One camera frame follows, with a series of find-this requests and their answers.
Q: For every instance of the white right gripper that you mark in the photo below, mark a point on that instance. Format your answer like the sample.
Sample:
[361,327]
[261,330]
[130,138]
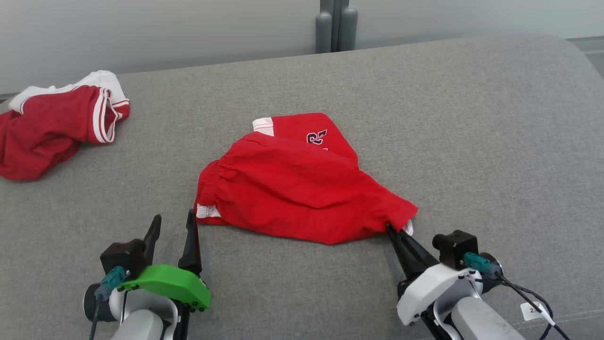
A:
[432,288]

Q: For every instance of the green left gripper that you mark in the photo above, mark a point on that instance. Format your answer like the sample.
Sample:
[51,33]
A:
[170,283]

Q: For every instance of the red shorts with white trim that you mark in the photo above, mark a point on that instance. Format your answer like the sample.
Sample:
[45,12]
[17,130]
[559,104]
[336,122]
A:
[292,189]

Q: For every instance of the red and white basketball jersey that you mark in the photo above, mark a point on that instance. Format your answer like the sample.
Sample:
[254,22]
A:
[47,132]

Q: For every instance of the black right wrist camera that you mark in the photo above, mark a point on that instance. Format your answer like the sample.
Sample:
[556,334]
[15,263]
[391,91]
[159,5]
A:
[454,248]

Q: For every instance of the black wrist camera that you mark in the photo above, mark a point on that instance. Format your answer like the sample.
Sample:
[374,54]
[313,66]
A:
[454,248]
[123,256]

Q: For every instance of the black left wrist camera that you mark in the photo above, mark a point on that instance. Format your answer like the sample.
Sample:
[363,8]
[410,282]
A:
[123,256]

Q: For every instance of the grey double partition post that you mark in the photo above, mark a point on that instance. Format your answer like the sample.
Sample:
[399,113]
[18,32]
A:
[336,26]

